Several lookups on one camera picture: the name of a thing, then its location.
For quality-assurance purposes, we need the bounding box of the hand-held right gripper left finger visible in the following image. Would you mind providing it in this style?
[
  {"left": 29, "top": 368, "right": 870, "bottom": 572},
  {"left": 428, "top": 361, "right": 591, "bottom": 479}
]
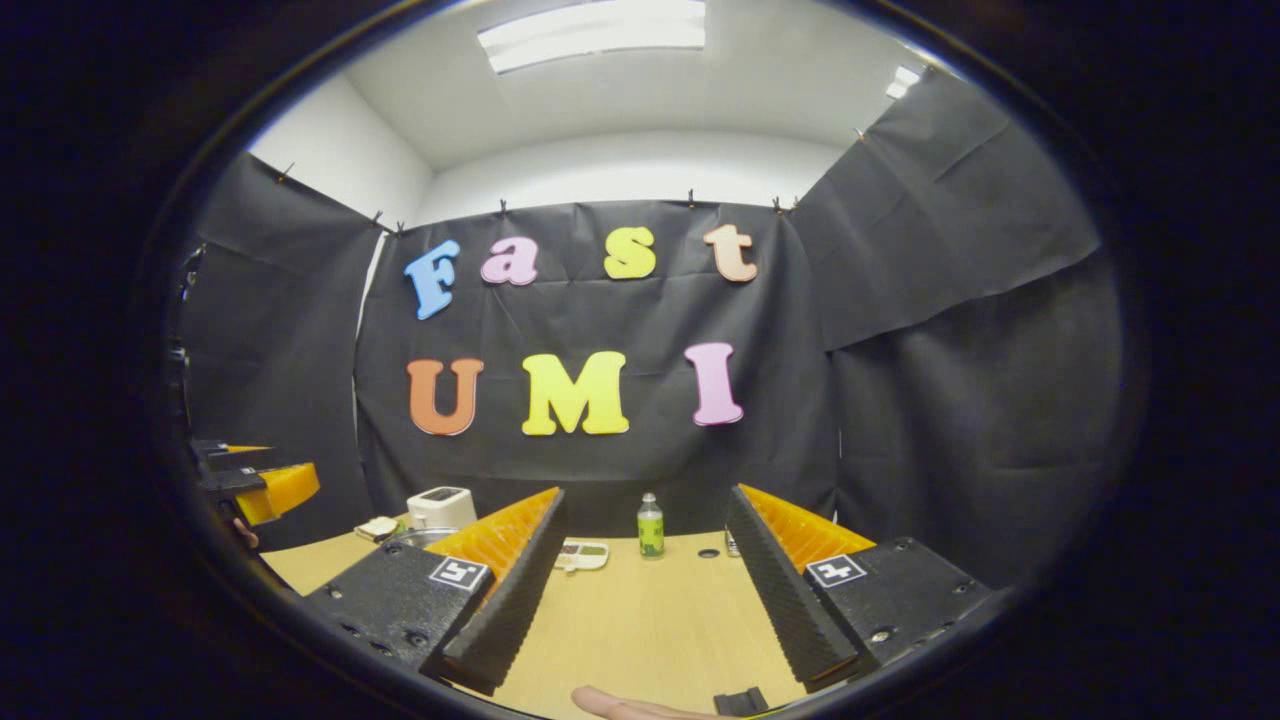
[{"left": 303, "top": 487, "right": 567, "bottom": 696}]

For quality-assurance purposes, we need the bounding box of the white toaster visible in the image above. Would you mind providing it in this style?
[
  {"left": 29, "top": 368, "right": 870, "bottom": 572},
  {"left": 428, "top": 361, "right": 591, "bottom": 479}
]
[{"left": 407, "top": 486, "right": 478, "bottom": 532}]

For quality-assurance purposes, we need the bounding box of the large ceiling light panel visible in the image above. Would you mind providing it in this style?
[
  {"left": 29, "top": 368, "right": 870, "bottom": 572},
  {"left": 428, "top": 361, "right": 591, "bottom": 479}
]
[{"left": 477, "top": 0, "right": 707, "bottom": 75}]

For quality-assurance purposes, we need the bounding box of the green label drink bottle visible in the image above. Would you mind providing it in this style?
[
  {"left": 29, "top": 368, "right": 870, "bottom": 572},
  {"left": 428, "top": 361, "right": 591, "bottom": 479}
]
[{"left": 637, "top": 492, "right": 666, "bottom": 559}]

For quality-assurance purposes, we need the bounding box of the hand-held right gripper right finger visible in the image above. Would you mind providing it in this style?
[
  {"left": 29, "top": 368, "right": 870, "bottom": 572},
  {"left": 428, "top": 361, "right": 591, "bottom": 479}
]
[{"left": 723, "top": 483, "right": 991, "bottom": 693}]

